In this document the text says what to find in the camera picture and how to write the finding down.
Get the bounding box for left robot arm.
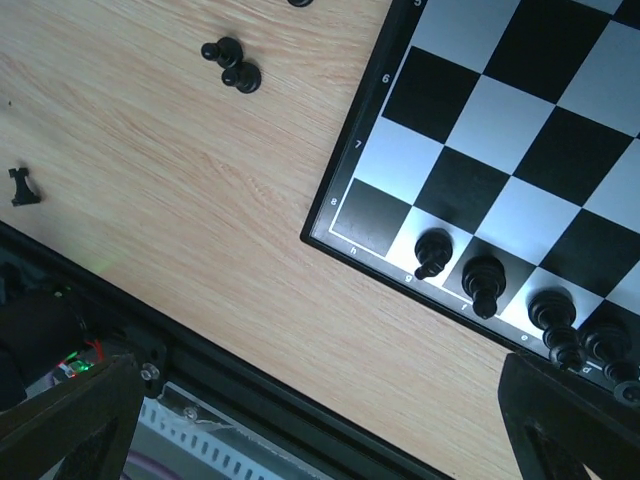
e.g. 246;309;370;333
1;262;97;412

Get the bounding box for white slotted cable duct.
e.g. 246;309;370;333
139;399;322;479

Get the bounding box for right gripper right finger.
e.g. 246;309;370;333
498;353;639;479

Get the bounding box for black and silver chessboard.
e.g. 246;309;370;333
301;1;639;364

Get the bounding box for black chess piece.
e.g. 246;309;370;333
527;289;586;371
461;255;506;319
221;62;262;94
8;167;42;207
287;0;313;8
414;228;453;280
582;323;639;408
201;37;244;69

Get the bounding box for black aluminium frame rail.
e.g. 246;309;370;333
1;224;445;479

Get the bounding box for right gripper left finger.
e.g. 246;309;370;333
1;354;145;479

